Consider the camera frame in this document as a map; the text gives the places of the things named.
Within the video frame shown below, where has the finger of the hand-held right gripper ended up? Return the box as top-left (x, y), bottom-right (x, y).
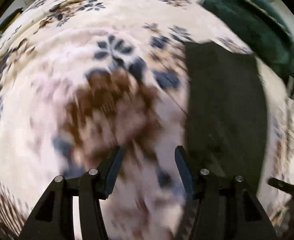
top-left (268, 177), bottom-right (294, 196)

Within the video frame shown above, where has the dark knitted cloth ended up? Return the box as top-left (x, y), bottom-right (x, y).
top-left (184, 41), bottom-right (268, 196)

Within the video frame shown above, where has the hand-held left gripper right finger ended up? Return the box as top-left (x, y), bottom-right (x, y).
top-left (174, 145), bottom-right (279, 240)

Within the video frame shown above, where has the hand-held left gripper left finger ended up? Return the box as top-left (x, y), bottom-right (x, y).
top-left (19, 145), bottom-right (125, 240)

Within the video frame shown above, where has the floral printed blanket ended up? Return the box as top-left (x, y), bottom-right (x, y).
top-left (0, 0), bottom-right (294, 240)

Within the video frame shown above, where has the dark green blanket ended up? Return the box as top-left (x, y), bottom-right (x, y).
top-left (189, 0), bottom-right (294, 101)

